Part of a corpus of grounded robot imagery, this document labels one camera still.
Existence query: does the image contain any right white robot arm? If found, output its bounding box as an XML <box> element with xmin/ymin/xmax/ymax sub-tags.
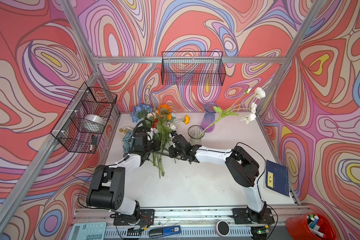
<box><xmin>169</xmin><ymin>135</ymin><xmax>267</xmax><ymax>216</ymax></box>

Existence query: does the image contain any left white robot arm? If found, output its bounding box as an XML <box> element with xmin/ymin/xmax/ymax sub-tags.
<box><xmin>86</xmin><ymin>127</ymin><xmax>160</xmax><ymax>216</ymax></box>

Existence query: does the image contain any orange gerbera flower stem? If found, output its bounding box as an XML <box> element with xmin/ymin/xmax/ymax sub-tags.
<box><xmin>157</xmin><ymin>105</ymin><xmax>172</xmax><ymax>119</ymax></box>

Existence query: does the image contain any blue hydrangea flower stem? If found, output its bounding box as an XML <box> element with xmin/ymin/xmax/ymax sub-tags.
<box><xmin>130</xmin><ymin>104</ymin><xmax>153</xmax><ymax>123</ymax></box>

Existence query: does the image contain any yellow orange poppy stem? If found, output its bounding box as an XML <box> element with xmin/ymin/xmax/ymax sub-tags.
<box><xmin>171</xmin><ymin>114</ymin><xmax>190</xmax><ymax>125</ymax></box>

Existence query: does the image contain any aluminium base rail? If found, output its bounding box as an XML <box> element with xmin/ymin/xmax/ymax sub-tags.
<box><xmin>72</xmin><ymin>205</ymin><xmax>313</xmax><ymax>228</ymax></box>

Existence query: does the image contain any red cup with markers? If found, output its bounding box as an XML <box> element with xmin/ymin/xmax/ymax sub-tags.
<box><xmin>286</xmin><ymin>213</ymin><xmax>337</xmax><ymax>240</ymax></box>

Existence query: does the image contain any light blue calculator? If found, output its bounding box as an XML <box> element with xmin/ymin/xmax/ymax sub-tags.
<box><xmin>68</xmin><ymin>222</ymin><xmax>107</xmax><ymax>240</ymax></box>

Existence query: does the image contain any white flower spray stem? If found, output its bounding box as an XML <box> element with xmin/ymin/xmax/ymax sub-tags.
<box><xmin>198</xmin><ymin>87</ymin><xmax>266</xmax><ymax>137</ymax></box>

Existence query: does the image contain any black wire basket wall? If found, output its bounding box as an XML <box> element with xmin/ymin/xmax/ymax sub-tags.
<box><xmin>51</xmin><ymin>83</ymin><xmax>118</xmax><ymax>154</ymax></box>
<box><xmin>161</xmin><ymin>50</ymin><xmax>226</xmax><ymax>86</ymax></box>

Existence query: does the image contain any dusty blue rose bunch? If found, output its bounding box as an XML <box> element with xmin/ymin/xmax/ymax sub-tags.
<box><xmin>122</xmin><ymin>131</ymin><xmax>134</xmax><ymax>154</ymax></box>

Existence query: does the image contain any dark blue book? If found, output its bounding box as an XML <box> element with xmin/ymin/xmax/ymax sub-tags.
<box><xmin>265</xmin><ymin>160</ymin><xmax>290</xmax><ymax>197</ymax></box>

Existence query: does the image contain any round pink black speaker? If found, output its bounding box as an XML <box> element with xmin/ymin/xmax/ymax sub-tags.
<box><xmin>215</xmin><ymin>220</ymin><xmax>230</xmax><ymax>237</ymax></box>

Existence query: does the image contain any silver tape roll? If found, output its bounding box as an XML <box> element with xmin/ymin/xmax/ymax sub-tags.
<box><xmin>82</xmin><ymin>114</ymin><xmax>106</xmax><ymax>133</ymax></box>

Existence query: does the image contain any clear ribbed glass vase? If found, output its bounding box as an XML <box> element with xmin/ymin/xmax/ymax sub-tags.
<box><xmin>188</xmin><ymin>125</ymin><xmax>205</xmax><ymax>145</ymax></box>

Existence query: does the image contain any purple glass vase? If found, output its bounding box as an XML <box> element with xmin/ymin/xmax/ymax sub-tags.
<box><xmin>200</xmin><ymin>103</ymin><xmax>218</xmax><ymax>133</ymax></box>

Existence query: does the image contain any black wire basket back wall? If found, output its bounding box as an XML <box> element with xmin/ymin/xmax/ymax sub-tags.
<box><xmin>161</xmin><ymin>50</ymin><xmax>226</xmax><ymax>86</ymax></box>

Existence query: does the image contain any pink and white flower bunch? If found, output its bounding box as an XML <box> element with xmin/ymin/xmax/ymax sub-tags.
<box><xmin>119</xmin><ymin>112</ymin><xmax>181</xmax><ymax>178</ymax></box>

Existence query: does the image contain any blue black handheld device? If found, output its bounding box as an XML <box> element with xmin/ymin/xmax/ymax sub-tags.
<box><xmin>149</xmin><ymin>226</ymin><xmax>182</xmax><ymax>239</ymax></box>

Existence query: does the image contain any black wire basket left wall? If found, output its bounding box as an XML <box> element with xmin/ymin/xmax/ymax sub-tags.
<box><xmin>51</xmin><ymin>83</ymin><xmax>118</xmax><ymax>154</ymax></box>

